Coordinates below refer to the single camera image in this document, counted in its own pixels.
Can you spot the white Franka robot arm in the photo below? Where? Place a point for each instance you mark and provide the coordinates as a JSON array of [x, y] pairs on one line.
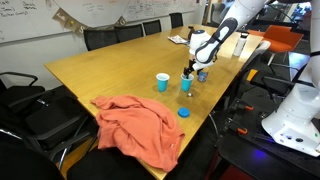
[[293, 110]]

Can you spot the black robot mounting cart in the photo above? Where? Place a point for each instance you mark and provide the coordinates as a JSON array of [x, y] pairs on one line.
[[253, 156]]

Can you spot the wall whiteboard with writing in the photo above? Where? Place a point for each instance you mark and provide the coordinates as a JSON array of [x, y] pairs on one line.
[[33, 16]]

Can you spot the orange chair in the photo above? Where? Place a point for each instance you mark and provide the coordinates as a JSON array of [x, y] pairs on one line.
[[280, 36]]

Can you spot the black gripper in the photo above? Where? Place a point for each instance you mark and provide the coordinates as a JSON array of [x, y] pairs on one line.
[[191, 65]]

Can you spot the grey moulded chair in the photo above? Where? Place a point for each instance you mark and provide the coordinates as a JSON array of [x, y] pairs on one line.
[[217, 11]]

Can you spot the silver wrapped candy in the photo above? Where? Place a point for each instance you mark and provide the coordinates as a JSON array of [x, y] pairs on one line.
[[189, 94]]

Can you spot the blue round jar lid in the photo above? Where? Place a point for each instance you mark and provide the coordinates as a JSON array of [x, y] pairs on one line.
[[183, 112]]

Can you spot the peanut butter jar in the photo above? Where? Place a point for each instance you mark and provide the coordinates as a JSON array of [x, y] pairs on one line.
[[202, 77]]

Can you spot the colourful magazine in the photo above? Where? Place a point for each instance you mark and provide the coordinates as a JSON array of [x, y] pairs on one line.
[[177, 39]]

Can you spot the white bottle black cap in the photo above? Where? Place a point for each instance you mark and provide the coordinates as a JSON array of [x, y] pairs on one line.
[[240, 45]]

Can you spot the salmon orange cloth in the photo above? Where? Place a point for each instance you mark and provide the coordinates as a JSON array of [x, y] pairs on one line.
[[136, 130]]

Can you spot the blue plastic cup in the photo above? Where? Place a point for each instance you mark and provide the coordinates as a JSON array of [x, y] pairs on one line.
[[186, 85], [162, 83]]

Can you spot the brown paper bunting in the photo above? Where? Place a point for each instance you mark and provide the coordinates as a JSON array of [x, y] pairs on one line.
[[71, 23]]

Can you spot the black office chair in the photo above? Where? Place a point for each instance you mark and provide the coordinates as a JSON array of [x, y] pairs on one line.
[[152, 27], [176, 20], [50, 120], [100, 39], [20, 91], [129, 32], [26, 163]]

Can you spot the dark brown object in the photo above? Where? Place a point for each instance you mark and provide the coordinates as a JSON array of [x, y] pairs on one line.
[[190, 33]]

